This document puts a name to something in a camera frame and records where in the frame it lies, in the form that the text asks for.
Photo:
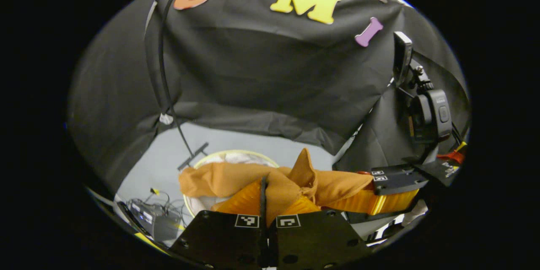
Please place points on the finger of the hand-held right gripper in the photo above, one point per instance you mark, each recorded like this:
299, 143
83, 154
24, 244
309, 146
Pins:
400, 183
396, 171

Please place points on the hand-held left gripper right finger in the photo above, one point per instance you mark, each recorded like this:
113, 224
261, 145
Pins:
316, 240

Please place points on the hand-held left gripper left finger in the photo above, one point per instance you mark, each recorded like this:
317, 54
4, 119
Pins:
219, 240

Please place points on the brown button-up shirt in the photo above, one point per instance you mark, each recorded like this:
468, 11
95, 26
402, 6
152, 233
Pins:
236, 179

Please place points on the round white laundry hamper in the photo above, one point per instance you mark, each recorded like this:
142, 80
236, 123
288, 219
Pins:
236, 152

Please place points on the grey electronic box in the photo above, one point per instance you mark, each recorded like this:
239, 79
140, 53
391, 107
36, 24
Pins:
154, 219

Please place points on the black backdrop cloth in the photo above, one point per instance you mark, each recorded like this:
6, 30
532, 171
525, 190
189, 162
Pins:
253, 71

